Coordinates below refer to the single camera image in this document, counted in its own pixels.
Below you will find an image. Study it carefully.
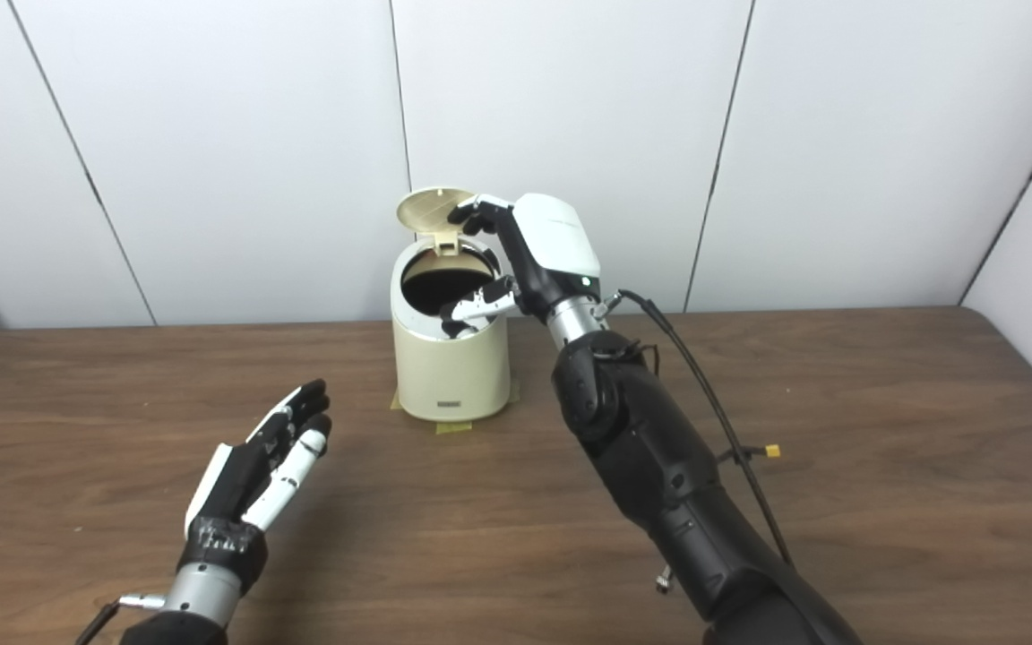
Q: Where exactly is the round cream bin lid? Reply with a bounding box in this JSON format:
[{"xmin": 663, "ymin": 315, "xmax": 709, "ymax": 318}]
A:
[{"xmin": 396, "ymin": 186, "xmax": 477, "ymax": 256}]

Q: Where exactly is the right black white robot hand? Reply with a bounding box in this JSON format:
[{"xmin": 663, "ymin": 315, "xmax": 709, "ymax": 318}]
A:
[{"xmin": 438, "ymin": 193, "xmax": 602, "ymax": 340}]

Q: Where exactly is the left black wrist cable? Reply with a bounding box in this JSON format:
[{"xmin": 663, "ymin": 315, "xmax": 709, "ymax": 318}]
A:
[{"xmin": 75, "ymin": 593, "xmax": 168, "ymax": 645}]

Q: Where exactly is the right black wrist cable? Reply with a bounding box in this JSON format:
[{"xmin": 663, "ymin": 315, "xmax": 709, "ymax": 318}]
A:
[{"xmin": 601, "ymin": 288, "xmax": 795, "ymax": 567}]

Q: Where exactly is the thin wire with yellow connector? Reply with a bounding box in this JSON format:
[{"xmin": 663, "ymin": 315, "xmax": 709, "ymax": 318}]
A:
[{"xmin": 718, "ymin": 443, "xmax": 782, "ymax": 467}]

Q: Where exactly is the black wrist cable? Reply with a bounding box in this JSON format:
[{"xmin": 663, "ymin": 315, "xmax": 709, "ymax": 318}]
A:
[
  {"xmin": 75, "ymin": 593, "xmax": 168, "ymax": 645},
  {"xmin": 601, "ymin": 288, "xmax": 795, "ymax": 567}
]

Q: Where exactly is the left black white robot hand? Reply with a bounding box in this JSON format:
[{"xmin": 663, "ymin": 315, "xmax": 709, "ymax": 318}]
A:
[{"xmin": 177, "ymin": 379, "xmax": 334, "ymax": 594}]

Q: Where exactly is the cream-colored bin body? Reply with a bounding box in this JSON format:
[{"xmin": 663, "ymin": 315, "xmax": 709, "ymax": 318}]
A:
[{"xmin": 390, "ymin": 235, "xmax": 512, "ymax": 422}]

